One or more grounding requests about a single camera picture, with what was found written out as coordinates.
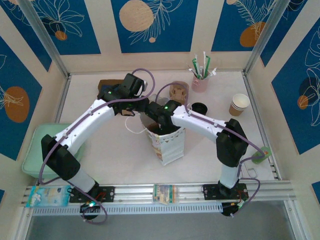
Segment white paper bag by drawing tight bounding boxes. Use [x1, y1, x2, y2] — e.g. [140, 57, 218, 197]
[124, 92, 186, 166]

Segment light blue wipes pack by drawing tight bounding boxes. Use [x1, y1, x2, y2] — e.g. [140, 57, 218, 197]
[26, 185, 71, 208]

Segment brown cardboard tray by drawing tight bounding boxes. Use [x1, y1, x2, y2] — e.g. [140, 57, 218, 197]
[96, 78, 135, 118]

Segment pink metal bucket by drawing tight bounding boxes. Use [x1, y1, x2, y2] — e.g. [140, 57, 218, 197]
[191, 73, 210, 94]

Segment brown paper cup stack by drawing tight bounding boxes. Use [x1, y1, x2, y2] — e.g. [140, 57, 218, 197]
[229, 93, 251, 117]

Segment colourful printed packet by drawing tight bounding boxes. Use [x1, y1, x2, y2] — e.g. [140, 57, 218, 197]
[152, 183, 180, 206]

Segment controller board with green light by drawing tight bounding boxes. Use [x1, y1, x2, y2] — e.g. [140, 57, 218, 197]
[220, 201, 249, 218]
[79, 201, 102, 214]

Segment mint green lidded container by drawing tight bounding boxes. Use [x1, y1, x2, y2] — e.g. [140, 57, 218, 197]
[21, 122, 86, 180]

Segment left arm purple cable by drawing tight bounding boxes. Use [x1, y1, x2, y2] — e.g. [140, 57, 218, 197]
[38, 67, 156, 225]

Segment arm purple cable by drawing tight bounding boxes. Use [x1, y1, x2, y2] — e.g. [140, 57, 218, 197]
[154, 81, 267, 208]
[38, 67, 156, 225]

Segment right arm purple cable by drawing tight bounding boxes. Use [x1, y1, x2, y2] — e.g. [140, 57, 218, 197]
[154, 81, 267, 208]

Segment aluminium table edge rail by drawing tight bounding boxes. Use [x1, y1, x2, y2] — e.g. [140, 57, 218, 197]
[53, 74, 73, 124]
[242, 71, 282, 181]

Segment aluminium mounting rail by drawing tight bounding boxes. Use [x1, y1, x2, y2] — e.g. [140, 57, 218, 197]
[21, 180, 297, 209]

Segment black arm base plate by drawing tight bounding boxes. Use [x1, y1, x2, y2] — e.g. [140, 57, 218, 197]
[69, 184, 116, 204]
[201, 183, 250, 201]

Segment white slotted cable duct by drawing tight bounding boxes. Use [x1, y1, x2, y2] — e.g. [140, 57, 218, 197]
[31, 201, 224, 216]

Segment aluminium frame post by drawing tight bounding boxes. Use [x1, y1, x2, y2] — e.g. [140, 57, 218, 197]
[242, 0, 293, 75]
[17, 0, 71, 80]

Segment metal wire tongs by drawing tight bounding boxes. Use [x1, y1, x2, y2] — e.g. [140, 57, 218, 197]
[243, 159, 259, 180]

